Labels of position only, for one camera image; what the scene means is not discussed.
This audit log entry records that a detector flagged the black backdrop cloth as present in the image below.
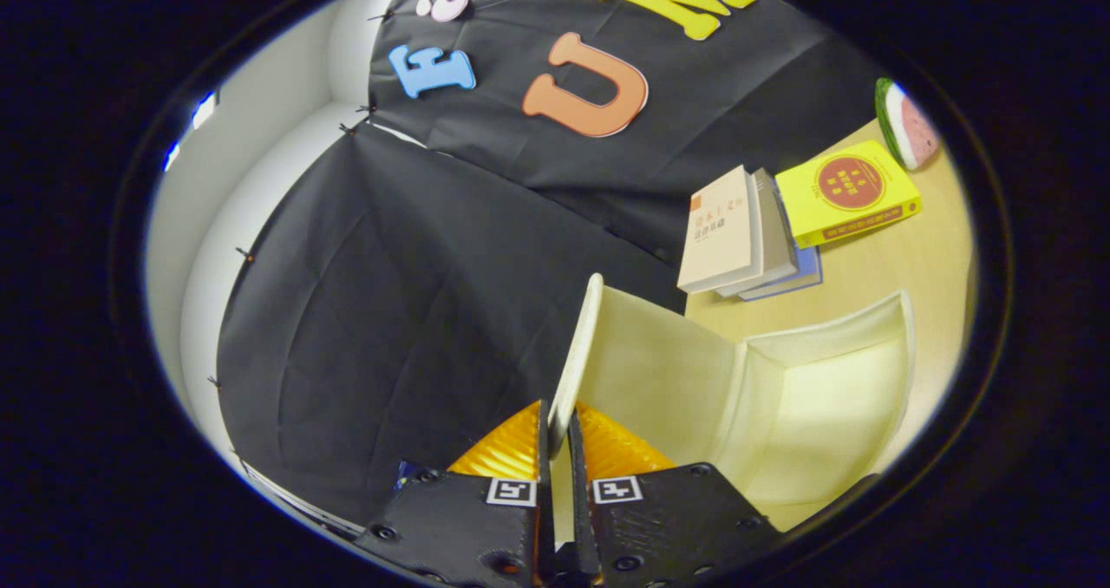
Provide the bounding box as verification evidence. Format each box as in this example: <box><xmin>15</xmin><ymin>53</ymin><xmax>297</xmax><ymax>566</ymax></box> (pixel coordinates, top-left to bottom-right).
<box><xmin>215</xmin><ymin>0</ymin><xmax>885</xmax><ymax>528</ymax></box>

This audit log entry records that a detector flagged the blue book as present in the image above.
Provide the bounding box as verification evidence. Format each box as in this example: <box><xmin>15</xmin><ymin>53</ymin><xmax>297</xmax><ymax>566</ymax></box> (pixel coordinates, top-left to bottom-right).
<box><xmin>739</xmin><ymin>245</ymin><xmax>823</xmax><ymax>302</ymax></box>

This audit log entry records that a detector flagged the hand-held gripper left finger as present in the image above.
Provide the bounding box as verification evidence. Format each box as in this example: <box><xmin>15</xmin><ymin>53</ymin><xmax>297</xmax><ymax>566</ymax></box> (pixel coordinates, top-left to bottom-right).
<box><xmin>356</xmin><ymin>400</ymin><xmax>556</xmax><ymax>588</ymax></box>

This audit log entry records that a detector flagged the yellow book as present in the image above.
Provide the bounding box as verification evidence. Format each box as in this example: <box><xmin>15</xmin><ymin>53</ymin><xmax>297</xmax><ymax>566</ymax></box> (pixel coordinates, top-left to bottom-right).
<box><xmin>774</xmin><ymin>140</ymin><xmax>923</xmax><ymax>249</ymax></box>

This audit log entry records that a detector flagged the grey book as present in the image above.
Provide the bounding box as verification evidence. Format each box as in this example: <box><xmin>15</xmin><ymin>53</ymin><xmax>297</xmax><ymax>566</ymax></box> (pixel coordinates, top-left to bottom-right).
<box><xmin>715</xmin><ymin>168</ymin><xmax>800</xmax><ymax>298</ymax></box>

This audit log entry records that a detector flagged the cream fabric storage box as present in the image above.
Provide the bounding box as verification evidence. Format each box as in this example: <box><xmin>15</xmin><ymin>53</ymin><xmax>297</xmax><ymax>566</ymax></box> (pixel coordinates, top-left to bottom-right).
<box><xmin>546</xmin><ymin>273</ymin><xmax>917</xmax><ymax>532</ymax></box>

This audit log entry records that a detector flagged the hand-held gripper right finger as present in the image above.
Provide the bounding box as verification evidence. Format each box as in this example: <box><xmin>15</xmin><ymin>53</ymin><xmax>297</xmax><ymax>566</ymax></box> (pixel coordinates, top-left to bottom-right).
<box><xmin>568</xmin><ymin>402</ymin><xmax>781</xmax><ymax>588</ymax></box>

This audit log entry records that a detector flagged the beige book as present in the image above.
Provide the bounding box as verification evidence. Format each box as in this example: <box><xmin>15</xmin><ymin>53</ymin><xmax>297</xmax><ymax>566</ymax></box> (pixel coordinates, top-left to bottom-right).
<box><xmin>676</xmin><ymin>165</ymin><xmax>764</xmax><ymax>294</ymax></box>

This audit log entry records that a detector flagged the watermelon slice plush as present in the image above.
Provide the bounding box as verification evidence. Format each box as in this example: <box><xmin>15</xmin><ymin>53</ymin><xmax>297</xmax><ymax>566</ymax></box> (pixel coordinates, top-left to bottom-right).
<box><xmin>874</xmin><ymin>77</ymin><xmax>942</xmax><ymax>171</ymax></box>

